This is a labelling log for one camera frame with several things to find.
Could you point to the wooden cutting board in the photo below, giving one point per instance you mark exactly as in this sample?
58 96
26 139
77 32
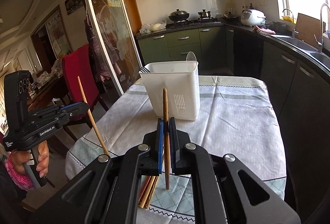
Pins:
308 28

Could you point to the white rice cooker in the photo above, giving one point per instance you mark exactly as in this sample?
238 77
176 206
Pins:
252 17

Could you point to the light wooden chopstick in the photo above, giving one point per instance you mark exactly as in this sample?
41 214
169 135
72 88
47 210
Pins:
92 119

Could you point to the red chair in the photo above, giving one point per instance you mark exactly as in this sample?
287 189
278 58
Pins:
77 73

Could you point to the small steel pot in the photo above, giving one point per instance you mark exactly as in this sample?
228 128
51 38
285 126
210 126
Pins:
204 14

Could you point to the wooden chopstick on table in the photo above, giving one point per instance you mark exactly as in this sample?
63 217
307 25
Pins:
144 199
143 188
151 193

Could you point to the pink sleeved left forearm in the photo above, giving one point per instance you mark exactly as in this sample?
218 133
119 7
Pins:
16 171

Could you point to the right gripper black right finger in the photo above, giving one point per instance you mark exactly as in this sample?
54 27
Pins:
178 140

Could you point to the white spoon in holder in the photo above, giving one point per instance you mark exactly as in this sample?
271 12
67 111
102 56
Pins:
191 56

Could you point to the left hand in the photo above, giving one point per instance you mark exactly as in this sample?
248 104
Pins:
21 157

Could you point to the dark brown chopstick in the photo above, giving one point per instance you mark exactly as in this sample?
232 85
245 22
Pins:
167 158

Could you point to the white plastic utensil holder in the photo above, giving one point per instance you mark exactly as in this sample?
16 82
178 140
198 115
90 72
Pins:
181 79

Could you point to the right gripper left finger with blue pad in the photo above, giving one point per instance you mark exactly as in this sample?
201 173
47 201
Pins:
152 162

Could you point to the black wok with lid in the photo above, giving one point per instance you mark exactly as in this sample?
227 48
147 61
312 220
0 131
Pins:
179 15

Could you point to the steel kitchen faucet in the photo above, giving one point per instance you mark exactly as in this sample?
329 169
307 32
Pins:
320 40

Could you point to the glass sliding door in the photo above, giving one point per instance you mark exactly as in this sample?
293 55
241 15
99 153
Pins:
112 29

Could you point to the fork in holder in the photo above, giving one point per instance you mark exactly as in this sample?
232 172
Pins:
144 70

